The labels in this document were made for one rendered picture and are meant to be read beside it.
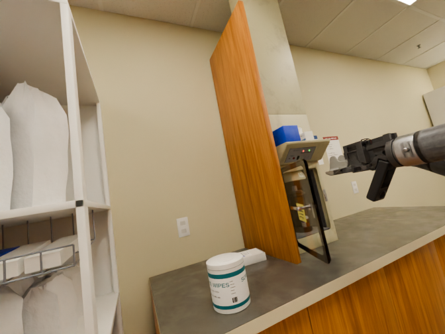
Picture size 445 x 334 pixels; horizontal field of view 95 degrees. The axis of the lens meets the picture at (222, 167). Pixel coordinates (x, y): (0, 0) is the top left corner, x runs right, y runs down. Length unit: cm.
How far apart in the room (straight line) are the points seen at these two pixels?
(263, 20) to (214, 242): 146
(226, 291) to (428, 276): 106
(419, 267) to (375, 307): 38
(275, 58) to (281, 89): 21
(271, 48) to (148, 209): 125
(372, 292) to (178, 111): 141
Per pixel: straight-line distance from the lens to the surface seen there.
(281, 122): 126
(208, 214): 139
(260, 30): 155
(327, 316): 97
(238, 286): 76
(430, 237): 148
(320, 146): 127
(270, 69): 140
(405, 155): 62
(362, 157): 66
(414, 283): 140
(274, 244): 117
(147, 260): 134
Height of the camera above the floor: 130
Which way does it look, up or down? 8 degrees up
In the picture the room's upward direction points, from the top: 10 degrees counter-clockwise
